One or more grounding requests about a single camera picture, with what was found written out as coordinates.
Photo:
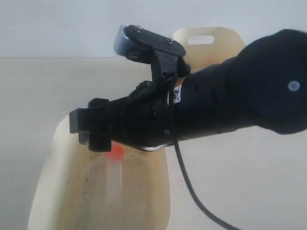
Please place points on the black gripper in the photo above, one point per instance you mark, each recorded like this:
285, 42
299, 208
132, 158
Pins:
140, 120

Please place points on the orange-capped clear tube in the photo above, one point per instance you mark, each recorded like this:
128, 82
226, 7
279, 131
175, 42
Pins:
114, 160

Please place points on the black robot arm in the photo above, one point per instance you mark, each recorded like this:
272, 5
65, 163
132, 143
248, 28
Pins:
265, 85

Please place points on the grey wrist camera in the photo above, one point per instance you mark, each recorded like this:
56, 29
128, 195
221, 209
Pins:
136, 43

